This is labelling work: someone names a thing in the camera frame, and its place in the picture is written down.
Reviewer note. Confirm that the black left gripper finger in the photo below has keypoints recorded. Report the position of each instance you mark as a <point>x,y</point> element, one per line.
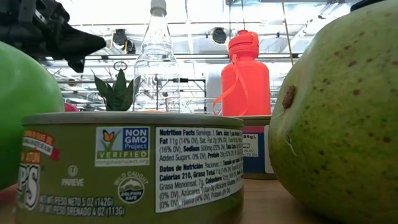
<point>81,43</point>

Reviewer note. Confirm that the red bell pepper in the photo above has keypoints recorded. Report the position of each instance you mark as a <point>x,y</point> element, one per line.
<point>71,108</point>

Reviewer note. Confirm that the clear plastic bottle white cap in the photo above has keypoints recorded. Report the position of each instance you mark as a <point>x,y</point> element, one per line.
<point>157,62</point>

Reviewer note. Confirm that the green pear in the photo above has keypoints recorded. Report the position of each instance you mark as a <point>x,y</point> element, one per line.
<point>342,124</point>

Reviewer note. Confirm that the olive label tuna can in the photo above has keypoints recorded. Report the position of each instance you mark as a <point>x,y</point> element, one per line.
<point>124,174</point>

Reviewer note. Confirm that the orange plastic bottle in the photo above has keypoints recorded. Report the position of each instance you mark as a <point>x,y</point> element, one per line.
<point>245,87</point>

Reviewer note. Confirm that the blue label tin can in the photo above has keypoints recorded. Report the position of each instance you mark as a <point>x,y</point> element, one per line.
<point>256,161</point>

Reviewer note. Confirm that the black hanging ceiling reel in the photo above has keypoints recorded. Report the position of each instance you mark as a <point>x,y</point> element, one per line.
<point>119,37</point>
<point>219,35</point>

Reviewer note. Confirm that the potted plant white pot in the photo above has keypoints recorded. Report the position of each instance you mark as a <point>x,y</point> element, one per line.
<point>118,93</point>

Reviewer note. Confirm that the green bell pepper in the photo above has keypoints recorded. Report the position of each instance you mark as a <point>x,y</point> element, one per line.
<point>28,109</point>

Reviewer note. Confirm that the black metal stand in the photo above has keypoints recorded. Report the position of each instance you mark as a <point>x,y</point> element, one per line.
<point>182,80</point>

